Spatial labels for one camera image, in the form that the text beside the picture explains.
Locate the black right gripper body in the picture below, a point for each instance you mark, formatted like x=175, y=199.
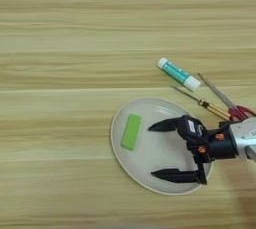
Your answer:
x=221, y=144

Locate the green eraser block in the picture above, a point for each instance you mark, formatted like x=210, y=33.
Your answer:
x=131, y=132

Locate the teal and white glue stick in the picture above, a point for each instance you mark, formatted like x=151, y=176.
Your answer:
x=177, y=73

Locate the white round plate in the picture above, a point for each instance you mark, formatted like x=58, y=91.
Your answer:
x=156, y=153

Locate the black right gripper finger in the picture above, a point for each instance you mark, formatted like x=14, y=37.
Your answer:
x=176, y=175
x=166, y=125

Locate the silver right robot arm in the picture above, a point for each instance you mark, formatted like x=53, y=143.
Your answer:
x=246, y=136

